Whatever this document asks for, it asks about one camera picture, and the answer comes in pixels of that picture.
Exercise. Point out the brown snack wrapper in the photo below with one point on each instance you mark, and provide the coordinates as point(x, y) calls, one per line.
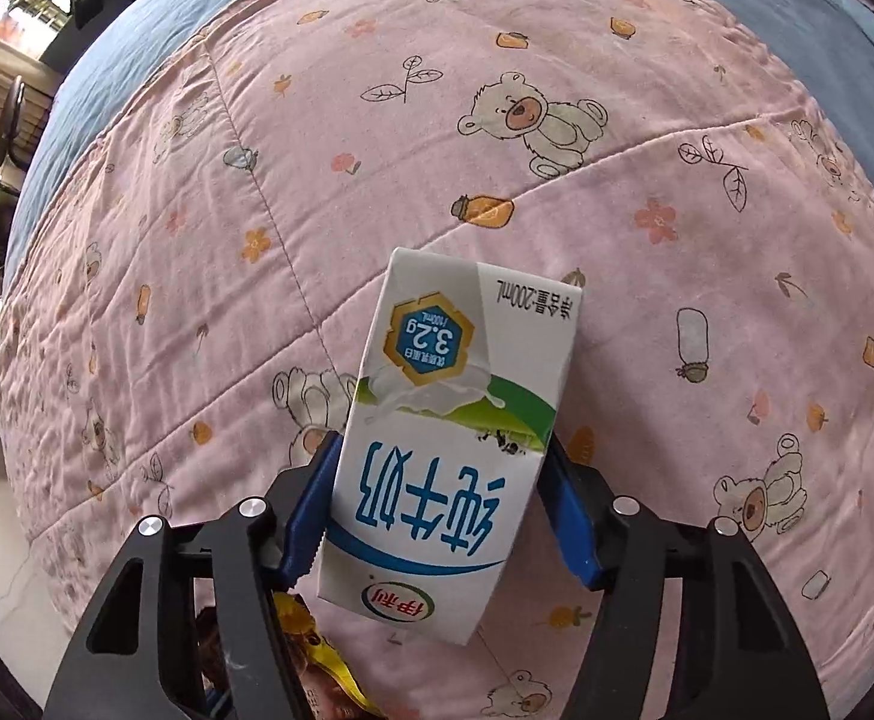
point(329, 685)

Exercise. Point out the pink bear-print quilt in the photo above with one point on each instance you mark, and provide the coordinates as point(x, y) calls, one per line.
point(189, 315)

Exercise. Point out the white milk carton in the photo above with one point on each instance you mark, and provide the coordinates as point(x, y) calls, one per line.
point(459, 386)

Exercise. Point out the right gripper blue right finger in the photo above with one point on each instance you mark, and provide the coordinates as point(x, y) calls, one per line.
point(571, 519)

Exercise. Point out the brown desk chair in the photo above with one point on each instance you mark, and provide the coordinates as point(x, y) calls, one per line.
point(13, 162)

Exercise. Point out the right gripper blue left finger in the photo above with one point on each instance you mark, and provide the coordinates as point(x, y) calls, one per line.
point(308, 521)

